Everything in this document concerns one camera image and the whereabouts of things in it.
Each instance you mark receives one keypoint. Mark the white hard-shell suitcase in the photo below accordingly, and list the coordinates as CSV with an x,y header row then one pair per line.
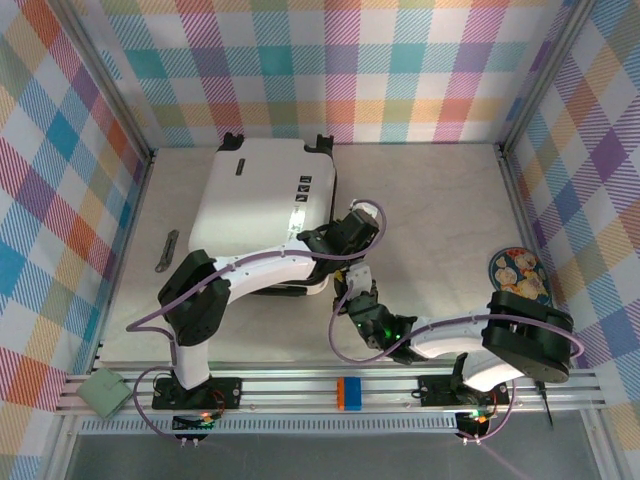
x,y
250,190

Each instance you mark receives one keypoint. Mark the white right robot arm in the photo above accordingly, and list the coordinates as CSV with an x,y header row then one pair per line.
x,y
450,340

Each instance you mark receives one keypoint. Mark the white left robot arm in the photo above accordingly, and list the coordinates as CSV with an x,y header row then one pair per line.
x,y
270,265

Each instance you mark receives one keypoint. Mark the blue and orange block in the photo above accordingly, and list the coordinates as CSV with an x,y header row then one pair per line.
x,y
350,394

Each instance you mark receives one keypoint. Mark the round cartoon print plate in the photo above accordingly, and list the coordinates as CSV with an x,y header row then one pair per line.
x,y
515,270

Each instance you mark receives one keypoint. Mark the green square wallet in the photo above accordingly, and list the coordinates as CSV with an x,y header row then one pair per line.
x,y
102,392

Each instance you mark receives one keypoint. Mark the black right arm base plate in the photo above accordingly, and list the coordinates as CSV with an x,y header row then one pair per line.
x,y
431,392

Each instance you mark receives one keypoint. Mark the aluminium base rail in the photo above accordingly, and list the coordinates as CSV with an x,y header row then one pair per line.
x,y
290,395

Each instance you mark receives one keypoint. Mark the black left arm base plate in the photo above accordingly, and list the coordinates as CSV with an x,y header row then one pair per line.
x,y
232,395

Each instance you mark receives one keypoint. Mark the aluminium table side rail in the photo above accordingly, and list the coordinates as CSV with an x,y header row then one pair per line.
x,y
529,240
122,255

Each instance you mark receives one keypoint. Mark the aluminium frame post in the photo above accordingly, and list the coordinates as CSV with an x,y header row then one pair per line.
x,y
108,75
542,75

